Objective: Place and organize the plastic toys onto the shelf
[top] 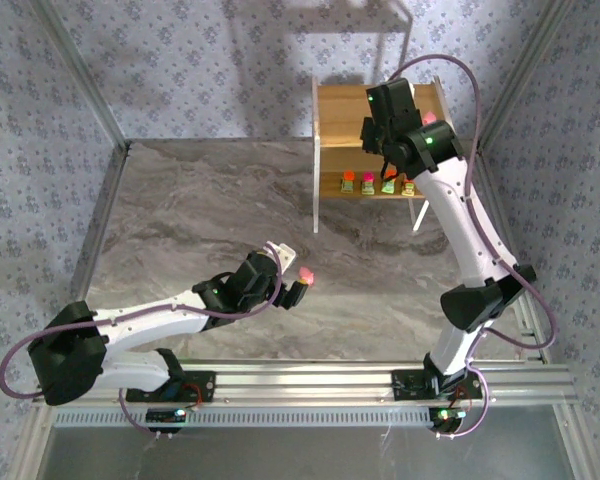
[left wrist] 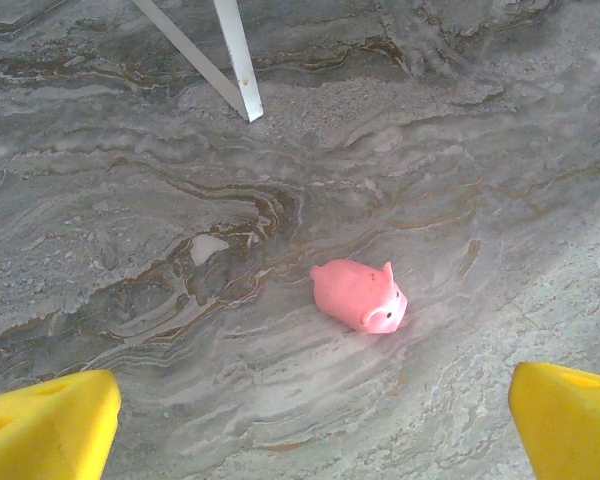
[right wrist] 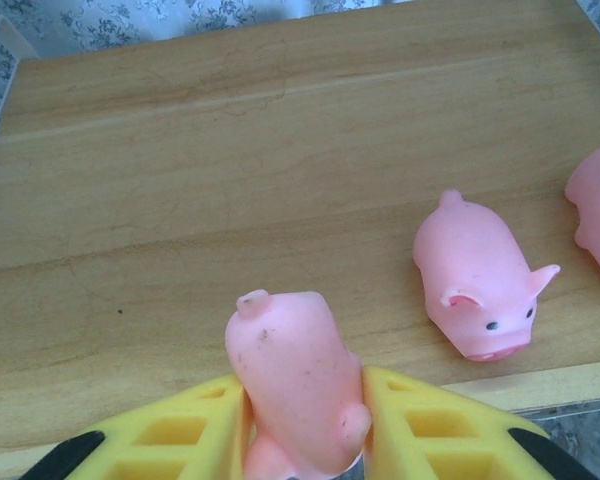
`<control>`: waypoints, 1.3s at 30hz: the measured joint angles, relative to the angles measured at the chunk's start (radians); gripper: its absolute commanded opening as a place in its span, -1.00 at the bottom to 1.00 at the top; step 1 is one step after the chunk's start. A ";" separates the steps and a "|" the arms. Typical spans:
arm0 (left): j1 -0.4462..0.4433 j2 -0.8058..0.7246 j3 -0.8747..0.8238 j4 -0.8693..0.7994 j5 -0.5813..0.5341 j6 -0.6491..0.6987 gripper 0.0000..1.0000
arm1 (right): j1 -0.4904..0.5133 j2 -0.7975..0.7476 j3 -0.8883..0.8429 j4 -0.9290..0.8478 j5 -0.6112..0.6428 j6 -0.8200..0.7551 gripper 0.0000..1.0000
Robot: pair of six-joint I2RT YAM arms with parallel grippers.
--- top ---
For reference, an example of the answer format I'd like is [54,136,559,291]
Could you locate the wooden two-tier shelf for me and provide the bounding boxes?
[311,74,454,235]

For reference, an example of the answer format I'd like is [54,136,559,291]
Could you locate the left controller board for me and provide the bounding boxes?
[146,407,188,425]

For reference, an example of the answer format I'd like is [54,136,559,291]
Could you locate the controller board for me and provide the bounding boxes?
[428,406,467,432]
[146,407,188,425]

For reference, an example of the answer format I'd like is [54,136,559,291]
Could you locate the right controller board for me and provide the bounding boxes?
[428,406,467,432]

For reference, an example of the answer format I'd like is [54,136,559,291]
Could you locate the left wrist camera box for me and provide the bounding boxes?
[267,242,298,272]

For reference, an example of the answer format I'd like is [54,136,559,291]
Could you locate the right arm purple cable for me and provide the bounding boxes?
[387,52,560,441]

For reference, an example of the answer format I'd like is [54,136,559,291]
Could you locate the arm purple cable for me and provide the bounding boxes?
[387,52,560,441]
[0,240,285,441]

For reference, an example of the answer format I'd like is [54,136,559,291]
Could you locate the aluminium mounting rail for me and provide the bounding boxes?
[32,360,580,407]

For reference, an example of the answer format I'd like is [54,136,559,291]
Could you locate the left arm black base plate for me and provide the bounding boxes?
[125,370,217,404]

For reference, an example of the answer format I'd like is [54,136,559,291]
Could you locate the grey slotted cable duct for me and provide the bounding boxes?
[52,404,466,430]

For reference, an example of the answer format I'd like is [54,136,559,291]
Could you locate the aluminium frame post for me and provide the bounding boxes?
[29,0,133,151]
[478,0,579,149]

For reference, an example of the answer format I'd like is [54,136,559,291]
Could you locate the aluminium frame side rail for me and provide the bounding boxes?
[472,142,600,480]
[9,142,134,480]

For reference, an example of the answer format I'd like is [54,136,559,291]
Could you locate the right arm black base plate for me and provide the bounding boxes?
[391,368,484,402]

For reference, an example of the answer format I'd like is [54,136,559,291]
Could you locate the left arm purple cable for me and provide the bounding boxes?
[0,240,285,441]

